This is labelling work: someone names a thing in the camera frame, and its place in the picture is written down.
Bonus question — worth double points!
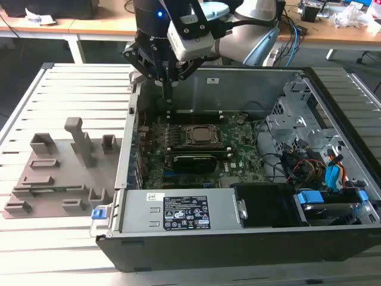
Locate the green motherboard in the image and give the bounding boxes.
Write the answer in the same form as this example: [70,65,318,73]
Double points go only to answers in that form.
[135,111,268,190]

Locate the silver metal drive cage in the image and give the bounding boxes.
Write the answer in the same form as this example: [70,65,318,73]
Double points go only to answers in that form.
[266,79,343,158]

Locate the red yellow wire bundle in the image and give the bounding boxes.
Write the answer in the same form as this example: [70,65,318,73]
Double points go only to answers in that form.
[293,157,327,181]

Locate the orange wire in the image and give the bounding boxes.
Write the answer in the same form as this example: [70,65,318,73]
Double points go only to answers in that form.
[328,150,349,188]

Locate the black monitor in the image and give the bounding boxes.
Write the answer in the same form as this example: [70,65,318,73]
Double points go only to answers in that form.
[0,0,93,20]

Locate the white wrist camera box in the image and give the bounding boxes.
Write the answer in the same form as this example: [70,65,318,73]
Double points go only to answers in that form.
[166,20,216,62]

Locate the crumpled white paper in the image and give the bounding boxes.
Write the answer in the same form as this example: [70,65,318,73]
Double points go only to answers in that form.
[25,7,57,25]

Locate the black plastic shroud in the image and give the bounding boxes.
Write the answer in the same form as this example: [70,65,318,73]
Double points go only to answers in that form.
[232,184,302,229]

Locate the wooden desk white legs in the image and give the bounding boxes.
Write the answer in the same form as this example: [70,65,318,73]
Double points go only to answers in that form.
[0,7,138,65]

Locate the green RAM stick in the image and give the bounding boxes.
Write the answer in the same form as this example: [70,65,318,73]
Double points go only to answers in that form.
[28,185,85,192]

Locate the blue cable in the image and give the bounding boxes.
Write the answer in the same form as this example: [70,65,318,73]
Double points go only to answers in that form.
[286,22,302,68]

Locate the black camera cable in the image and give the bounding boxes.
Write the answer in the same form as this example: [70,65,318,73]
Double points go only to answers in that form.
[220,16,280,39]

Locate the black desktop device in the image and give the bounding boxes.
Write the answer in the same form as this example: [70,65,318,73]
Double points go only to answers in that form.
[299,4,323,22]

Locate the grey parts rack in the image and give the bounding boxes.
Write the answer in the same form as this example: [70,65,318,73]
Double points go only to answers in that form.
[2,117,124,220]

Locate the CPU socket with cover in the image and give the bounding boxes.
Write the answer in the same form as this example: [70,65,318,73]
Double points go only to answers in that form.
[180,123,224,147]

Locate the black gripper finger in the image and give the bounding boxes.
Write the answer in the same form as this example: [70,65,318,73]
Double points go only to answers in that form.
[121,43,169,104]
[168,56,207,104]

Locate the black wire bundle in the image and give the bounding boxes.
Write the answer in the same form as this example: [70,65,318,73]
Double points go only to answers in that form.
[255,119,298,184]

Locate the silver CPU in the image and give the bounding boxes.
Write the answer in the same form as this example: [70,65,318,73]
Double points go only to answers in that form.
[192,126,218,142]

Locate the black chair base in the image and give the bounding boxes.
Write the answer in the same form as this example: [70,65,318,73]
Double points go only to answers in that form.
[356,50,381,64]

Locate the flat blue wire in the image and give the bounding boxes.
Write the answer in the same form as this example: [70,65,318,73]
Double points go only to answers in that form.
[325,165,341,193]

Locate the black RAM slot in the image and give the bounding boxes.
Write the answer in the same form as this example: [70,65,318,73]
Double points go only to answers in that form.
[168,144,232,151]

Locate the silver power supply with label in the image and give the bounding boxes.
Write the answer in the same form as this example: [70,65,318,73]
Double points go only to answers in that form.
[118,189,248,234]

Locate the clear plastic bag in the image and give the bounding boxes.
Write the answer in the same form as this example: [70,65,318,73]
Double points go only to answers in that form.
[332,2,368,29]

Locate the black graphics card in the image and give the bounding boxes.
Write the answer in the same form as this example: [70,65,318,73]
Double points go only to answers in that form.
[172,153,220,174]

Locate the black open PC case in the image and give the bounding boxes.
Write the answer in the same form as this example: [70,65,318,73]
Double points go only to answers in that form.
[95,64,381,273]

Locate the hard disk blue carrier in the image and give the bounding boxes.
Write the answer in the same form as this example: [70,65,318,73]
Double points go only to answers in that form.
[293,189,373,227]

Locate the black camera bracket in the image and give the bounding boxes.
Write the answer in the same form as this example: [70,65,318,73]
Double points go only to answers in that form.
[171,0,216,40]

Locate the white power strip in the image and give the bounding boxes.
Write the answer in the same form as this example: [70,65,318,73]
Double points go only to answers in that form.
[263,49,279,67]

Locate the dark RAM stick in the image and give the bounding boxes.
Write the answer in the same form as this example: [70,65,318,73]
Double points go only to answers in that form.
[174,109,221,116]

